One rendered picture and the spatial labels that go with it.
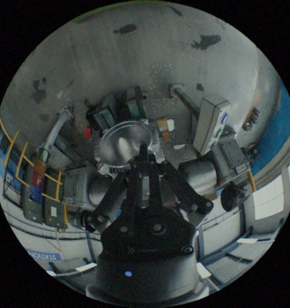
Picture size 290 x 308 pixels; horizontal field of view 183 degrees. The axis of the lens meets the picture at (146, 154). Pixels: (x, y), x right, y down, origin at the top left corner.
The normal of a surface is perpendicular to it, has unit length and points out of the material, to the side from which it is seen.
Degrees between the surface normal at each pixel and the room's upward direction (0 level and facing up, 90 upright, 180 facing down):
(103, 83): 0
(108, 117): 0
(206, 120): 69
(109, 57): 0
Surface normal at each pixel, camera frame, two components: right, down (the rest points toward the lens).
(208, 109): -0.86, 0.49
